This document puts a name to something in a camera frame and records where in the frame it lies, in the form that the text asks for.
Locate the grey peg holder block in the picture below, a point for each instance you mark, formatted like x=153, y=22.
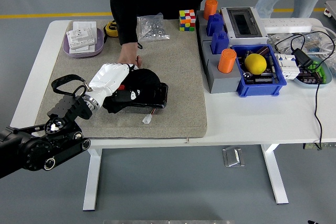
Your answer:
x=223, y=82

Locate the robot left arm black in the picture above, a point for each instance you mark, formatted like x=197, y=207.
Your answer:
x=26, y=150

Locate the black power adapter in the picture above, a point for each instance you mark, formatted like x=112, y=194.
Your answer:
x=302, y=58

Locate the clear bag of screws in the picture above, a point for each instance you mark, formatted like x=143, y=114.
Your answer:
x=153, y=30

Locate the white electrical box dark window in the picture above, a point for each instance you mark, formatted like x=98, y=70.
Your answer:
x=244, y=22

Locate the metal floor plate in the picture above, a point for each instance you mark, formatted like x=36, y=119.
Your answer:
x=233, y=157

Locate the person's right hand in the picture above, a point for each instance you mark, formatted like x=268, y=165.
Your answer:
x=128, y=54

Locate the dark circuit module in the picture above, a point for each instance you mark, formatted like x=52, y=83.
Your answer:
x=309, y=79

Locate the black rag with red patch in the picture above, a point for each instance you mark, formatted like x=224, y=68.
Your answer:
x=147, y=79

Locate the white table leg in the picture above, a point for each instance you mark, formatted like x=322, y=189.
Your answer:
x=92, y=179
x=275, y=176

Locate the clear bag of blue parts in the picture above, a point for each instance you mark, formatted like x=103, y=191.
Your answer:
x=313, y=43

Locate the shiny metal ball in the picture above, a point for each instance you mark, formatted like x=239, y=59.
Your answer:
x=246, y=76

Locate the yellow tape measure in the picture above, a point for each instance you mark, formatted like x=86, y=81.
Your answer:
x=111, y=28

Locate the blue block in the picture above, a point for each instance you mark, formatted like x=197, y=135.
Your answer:
x=220, y=43
x=214, y=26

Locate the white power strip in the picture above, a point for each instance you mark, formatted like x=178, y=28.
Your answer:
x=288, y=24

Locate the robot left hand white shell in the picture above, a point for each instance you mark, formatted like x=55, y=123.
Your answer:
x=107, y=77

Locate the grey metal cart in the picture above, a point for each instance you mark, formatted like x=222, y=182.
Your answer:
x=331, y=7

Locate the blue plastic bin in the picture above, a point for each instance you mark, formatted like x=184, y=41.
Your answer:
x=260, y=89

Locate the grey-brown mat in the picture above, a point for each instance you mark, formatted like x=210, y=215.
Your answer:
x=178, y=90

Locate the clear bag of white parts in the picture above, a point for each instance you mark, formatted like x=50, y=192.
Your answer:
x=284, y=41

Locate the light blue dish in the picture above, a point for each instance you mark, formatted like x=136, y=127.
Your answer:
x=327, y=77

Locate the white wall switch panel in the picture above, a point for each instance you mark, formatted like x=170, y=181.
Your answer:
x=80, y=37
x=84, y=49
x=84, y=24

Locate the dark circuit board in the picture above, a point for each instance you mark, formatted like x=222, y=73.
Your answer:
x=265, y=79

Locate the orange cylinder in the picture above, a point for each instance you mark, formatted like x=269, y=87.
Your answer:
x=210, y=9
x=226, y=61

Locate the yellow ball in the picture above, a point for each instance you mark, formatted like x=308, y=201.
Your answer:
x=256, y=64

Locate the purple tray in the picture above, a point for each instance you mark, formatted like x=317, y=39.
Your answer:
x=99, y=48

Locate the white circuit breaker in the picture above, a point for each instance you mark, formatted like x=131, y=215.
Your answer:
x=287, y=69

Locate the multicolour puzzle cube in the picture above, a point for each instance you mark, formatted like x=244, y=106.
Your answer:
x=187, y=20

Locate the green plastic parts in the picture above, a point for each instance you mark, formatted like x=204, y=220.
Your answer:
x=316, y=66

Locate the person's right forearm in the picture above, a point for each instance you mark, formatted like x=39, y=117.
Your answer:
x=128, y=30

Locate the brown capacitor cylinder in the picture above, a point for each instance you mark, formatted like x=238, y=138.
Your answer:
x=263, y=50

